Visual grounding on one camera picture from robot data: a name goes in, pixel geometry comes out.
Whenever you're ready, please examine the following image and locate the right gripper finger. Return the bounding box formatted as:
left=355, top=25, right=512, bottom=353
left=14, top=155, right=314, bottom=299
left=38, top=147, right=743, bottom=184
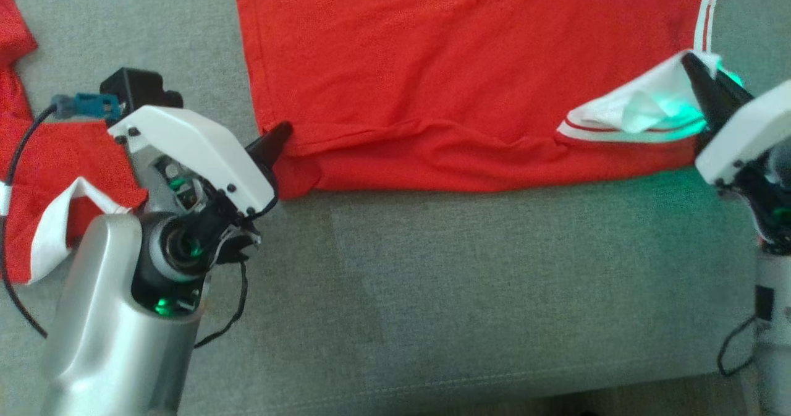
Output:
left=681, top=53, right=755, bottom=134

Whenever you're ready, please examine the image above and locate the red white-trimmed polo shirt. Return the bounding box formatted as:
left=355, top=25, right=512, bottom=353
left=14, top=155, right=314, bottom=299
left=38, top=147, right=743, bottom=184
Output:
left=234, top=0, right=724, bottom=200
left=0, top=0, right=149, bottom=284

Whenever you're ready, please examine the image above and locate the blue left camera connector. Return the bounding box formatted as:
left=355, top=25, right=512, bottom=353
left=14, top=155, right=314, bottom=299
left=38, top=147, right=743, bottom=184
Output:
left=52, top=93, right=122, bottom=121

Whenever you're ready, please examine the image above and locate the black left camera cable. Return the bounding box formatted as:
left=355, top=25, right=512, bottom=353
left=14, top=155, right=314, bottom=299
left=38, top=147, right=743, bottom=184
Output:
left=0, top=104, right=59, bottom=337

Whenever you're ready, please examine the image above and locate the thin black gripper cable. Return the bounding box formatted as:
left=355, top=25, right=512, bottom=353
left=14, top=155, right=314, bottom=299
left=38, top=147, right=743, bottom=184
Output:
left=717, top=314, right=759, bottom=378
left=194, top=197, right=280, bottom=349

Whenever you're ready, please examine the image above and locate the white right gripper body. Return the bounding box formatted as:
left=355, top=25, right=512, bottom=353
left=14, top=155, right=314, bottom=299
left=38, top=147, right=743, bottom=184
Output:
left=696, top=81, right=791, bottom=185

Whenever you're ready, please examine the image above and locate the large grey sofa seat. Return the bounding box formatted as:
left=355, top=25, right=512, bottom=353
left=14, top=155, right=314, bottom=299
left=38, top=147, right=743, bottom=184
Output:
left=0, top=0, right=791, bottom=416

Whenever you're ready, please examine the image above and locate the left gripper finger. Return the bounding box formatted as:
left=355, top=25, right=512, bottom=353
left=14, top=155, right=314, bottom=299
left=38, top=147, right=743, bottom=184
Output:
left=246, top=122, right=294, bottom=172

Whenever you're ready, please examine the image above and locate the thin black left gripper cable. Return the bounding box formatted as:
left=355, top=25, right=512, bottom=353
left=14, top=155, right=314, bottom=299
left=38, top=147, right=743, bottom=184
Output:
left=194, top=197, right=280, bottom=349

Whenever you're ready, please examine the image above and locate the thin black right gripper cable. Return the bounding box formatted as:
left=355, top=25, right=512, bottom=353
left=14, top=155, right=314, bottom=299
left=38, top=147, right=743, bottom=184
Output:
left=717, top=314, right=759, bottom=378

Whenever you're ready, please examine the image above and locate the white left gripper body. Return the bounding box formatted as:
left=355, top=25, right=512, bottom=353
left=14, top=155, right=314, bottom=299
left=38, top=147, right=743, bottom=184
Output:
left=108, top=107, right=277, bottom=262

